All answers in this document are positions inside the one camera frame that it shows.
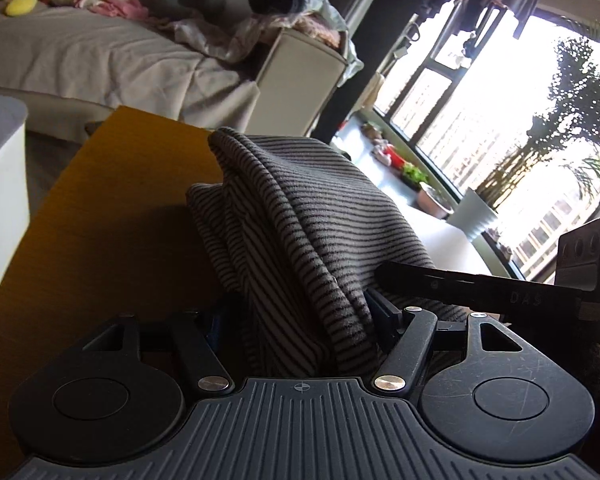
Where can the pile of clothes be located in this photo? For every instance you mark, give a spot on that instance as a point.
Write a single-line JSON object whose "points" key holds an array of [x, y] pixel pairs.
{"points": [[290, 10]]}

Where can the red basin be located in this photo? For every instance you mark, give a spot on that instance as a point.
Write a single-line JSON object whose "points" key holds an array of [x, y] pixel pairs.
{"points": [[392, 155]]}

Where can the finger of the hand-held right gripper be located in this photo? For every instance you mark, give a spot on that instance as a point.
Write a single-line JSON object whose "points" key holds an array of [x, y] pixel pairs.
{"points": [[480, 290]]}

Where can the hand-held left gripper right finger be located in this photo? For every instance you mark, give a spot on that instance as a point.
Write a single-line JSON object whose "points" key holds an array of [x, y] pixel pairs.
{"points": [[382, 312]]}

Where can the small green plant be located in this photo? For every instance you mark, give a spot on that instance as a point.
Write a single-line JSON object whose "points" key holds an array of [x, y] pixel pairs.
{"points": [[415, 175]]}

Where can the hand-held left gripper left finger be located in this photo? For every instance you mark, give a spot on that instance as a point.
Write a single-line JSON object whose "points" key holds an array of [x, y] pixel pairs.
{"points": [[214, 329]]}

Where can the striped knit garment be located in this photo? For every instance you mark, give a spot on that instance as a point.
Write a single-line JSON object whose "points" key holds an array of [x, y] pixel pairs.
{"points": [[300, 240]]}

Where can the potted palm in white pot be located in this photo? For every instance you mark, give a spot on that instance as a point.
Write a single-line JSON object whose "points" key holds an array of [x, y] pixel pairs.
{"points": [[472, 212]]}

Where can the pink cloth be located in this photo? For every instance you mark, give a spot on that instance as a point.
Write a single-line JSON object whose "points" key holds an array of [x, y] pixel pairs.
{"points": [[120, 9]]}

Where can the white cabinet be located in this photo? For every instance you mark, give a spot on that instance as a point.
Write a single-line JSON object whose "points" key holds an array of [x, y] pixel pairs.
{"points": [[2, 185]]}

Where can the grey sofa cover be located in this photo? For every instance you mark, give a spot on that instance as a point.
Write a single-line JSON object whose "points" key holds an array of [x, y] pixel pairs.
{"points": [[80, 55]]}

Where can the beige sofa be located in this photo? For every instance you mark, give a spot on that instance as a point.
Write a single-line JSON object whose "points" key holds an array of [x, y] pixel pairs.
{"points": [[295, 80]]}

